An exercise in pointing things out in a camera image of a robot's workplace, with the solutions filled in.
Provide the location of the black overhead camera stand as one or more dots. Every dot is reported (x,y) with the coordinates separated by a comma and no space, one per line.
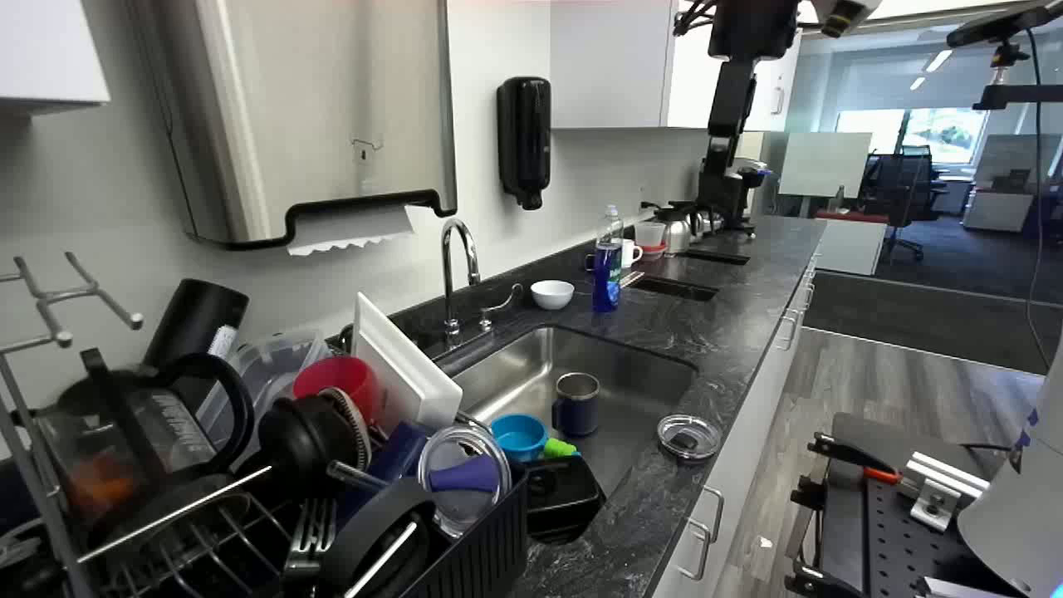
(1007,27)

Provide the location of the blue dish soap bottle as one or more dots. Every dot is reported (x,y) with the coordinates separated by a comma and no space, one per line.
(606,283)

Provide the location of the steel paper towel dispenser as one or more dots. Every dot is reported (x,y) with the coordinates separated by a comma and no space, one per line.
(309,109)

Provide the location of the black fork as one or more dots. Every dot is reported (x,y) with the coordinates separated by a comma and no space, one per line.
(314,536)

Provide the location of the small white upper cabinet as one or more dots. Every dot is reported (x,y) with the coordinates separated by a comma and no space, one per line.
(52,44)

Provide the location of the black coffee machine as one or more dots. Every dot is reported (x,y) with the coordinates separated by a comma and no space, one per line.
(727,201)

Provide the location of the black perforated breadboard table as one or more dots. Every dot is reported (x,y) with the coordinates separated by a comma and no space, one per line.
(884,542)

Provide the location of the aluminium bracket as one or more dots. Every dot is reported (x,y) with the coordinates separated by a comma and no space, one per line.
(940,486)

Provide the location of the navy blue thermos cup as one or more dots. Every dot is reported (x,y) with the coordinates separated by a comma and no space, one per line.
(575,407)

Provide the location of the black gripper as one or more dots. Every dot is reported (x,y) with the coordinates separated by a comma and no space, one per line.
(753,24)

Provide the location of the white lower cabinet drawers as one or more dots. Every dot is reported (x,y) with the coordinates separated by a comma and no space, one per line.
(719,508)

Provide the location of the black clamp with orange trigger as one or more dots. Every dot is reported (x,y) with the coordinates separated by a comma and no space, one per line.
(850,453)

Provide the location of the black round pan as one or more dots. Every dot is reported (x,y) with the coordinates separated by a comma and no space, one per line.
(371,533)

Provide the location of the white paper towel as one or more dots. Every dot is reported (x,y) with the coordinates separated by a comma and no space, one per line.
(351,230)

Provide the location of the chrome faucet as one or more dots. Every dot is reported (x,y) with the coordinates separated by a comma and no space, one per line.
(450,278)

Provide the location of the black tumbler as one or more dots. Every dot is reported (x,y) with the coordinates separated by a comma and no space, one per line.
(193,319)

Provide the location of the black wall soap dispenser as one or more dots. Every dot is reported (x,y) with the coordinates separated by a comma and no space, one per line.
(525,136)

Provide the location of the metal mug tree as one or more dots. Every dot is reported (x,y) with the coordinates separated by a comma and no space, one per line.
(52,301)

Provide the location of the white board on stand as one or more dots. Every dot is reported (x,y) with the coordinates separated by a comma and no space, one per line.
(824,164)

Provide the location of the red plastic cup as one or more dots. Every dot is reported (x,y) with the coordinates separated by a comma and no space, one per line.
(333,376)

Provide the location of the dark office chair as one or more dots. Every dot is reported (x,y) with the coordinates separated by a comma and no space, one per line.
(897,187)

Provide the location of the black counter tray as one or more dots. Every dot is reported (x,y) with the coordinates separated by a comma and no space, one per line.
(676,285)

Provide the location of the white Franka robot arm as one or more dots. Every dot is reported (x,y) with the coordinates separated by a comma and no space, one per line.
(1018,508)

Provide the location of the glass coffee carafe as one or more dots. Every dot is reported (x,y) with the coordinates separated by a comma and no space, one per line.
(122,442)

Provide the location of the black dish rack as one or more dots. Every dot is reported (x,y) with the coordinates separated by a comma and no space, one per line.
(477,560)

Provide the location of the white mug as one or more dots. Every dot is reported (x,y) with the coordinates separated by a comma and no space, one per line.
(630,253)

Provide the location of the black plastic food container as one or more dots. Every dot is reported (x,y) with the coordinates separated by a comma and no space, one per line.
(563,500)

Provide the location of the stainless steel sink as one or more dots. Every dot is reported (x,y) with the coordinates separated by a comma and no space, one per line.
(521,376)

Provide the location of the small white bowl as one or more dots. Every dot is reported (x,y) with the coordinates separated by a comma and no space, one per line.
(554,292)

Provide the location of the white cutting board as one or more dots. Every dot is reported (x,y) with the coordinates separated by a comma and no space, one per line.
(405,370)

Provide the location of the clear plastic container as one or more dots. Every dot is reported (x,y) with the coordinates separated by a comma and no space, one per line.
(269,358)

